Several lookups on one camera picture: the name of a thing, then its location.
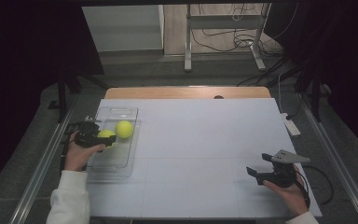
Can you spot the white cabinet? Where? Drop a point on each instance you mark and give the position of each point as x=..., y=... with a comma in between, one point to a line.
x=122, y=28

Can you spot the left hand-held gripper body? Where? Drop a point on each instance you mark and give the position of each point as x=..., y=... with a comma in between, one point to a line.
x=87, y=135

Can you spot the black metal stand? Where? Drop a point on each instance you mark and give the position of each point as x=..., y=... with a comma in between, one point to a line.
x=62, y=93
x=315, y=93

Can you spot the grey metal desk frame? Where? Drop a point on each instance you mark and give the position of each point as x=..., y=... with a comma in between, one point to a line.
x=223, y=21

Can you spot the white table board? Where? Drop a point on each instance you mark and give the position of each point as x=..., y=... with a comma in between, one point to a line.
x=217, y=186

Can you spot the person's left hand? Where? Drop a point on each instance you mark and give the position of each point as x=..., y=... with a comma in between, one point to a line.
x=77, y=155

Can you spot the aluminium floor rail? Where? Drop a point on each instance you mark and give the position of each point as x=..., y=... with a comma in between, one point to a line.
x=338, y=168
x=38, y=174

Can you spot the white power strip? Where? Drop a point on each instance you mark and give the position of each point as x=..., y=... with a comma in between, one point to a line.
x=290, y=125

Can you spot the wooden table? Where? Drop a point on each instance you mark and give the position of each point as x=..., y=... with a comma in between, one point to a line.
x=167, y=92

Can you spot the person's right hand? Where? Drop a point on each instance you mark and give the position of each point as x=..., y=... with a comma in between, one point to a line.
x=290, y=196

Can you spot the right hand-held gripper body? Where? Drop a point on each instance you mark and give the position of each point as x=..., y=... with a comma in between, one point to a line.
x=282, y=173

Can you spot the dark curtain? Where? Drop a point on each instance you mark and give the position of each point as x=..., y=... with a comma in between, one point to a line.
x=348, y=62
x=21, y=77

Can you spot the clear plastic box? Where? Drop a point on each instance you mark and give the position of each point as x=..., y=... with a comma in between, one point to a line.
x=118, y=158

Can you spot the yellow tennis ball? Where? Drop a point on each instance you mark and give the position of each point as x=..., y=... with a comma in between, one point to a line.
x=124, y=129
x=106, y=133

